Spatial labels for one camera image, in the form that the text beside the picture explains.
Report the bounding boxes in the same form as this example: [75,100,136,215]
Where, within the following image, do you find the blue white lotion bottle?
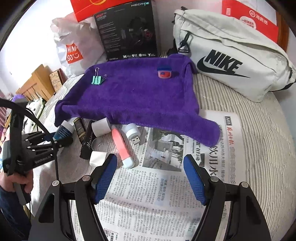
[53,120,75,141]

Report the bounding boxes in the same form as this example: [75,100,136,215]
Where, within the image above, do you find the green binder clip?
[91,67,107,85]

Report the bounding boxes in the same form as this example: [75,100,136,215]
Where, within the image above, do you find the small blue-lid vaseline jar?
[157,66,172,79]

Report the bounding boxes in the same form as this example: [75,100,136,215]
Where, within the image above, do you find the person's left hand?
[0,170,34,193]

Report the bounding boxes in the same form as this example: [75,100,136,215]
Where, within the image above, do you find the small white cap jar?
[89,151,107,168]

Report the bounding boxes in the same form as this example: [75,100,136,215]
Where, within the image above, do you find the pink white tube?
[111,126,134,169]

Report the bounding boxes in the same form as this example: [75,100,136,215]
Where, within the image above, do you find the black flat script-text package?
[80,120,96,160]

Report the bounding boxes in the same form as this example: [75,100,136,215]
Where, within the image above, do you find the white cylindrical roll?
[91,118,111,137]

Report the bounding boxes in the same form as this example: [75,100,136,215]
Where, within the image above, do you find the newspaper sheet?
[95,110,246,240]

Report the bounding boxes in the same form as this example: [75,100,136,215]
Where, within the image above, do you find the black gold cosmetic tube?
[74,118,86,145]

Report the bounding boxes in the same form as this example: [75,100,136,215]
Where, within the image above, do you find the brown patterned book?
[49,68,67,92]

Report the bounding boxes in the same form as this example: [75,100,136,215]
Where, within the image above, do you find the purple fluffy towel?
[55,54,220,147]

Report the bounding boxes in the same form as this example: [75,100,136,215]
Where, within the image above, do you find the white Miniso plastic bag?
[51,13,106,77]

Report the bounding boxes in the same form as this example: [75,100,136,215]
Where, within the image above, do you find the white Nike waist bag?
[173,9,295,102]

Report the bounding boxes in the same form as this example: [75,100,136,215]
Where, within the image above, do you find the black Hecate headset box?
[94,1,161,61]

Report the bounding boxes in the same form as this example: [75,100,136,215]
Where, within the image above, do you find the red gift box gold rings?
[70,0,135,23]

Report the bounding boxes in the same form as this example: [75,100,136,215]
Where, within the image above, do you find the brown wooden headboard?
[276,11,289,52]

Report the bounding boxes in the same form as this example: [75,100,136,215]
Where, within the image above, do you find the red paper shopping bag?
[222,0,278,43]

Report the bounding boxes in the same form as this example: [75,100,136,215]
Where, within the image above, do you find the black cable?
[0,98,60,183]

